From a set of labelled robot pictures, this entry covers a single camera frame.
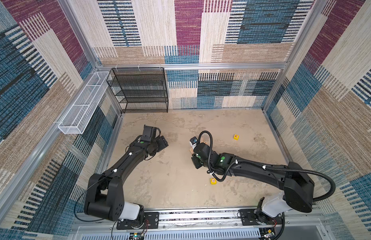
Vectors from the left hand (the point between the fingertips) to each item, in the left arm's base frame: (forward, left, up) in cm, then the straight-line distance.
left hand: (164, 142), depth 88 cm
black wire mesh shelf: (+40, +20, +7) cm, 45 cm away
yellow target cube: (-19, -27, -11) cm, 35 cm away
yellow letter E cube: (+9, -46, -10) cm, 48 cm away
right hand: (-9, -18, 0) cm, 20 cm away
